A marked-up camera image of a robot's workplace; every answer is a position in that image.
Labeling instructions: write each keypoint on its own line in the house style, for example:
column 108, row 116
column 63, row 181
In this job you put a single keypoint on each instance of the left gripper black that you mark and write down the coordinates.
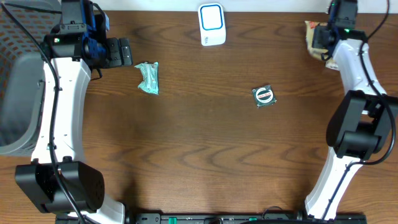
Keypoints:
column 117, row 60

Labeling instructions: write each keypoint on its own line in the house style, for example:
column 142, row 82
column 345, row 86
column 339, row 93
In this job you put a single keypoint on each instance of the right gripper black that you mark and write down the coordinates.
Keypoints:
column 317, row 33

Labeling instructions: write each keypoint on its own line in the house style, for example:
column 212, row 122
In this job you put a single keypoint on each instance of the yellow wet wipes pack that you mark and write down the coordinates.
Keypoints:
column 316, row 53

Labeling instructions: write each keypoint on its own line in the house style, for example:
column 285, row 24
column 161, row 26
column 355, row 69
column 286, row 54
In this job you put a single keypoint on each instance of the teal wipes pack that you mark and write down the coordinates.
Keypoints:
column 150, row 82

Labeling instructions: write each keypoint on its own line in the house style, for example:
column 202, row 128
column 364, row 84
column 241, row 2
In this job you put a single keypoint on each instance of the dark green round-label packet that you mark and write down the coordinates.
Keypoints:
column 264, row 96

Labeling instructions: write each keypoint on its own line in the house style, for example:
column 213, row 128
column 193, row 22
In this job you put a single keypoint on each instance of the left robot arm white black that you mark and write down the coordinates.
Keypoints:
column 57, row 180

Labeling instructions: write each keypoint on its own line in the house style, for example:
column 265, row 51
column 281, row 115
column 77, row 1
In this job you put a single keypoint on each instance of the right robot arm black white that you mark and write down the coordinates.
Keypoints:
column 362, row 131

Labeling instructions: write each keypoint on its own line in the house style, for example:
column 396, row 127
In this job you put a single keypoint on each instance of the black mesh plastic basket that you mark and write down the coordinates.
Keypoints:
column 22, row 73

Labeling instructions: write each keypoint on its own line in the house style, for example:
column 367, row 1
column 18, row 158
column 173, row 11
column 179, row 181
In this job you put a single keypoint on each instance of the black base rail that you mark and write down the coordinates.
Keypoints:
column 270, row 217

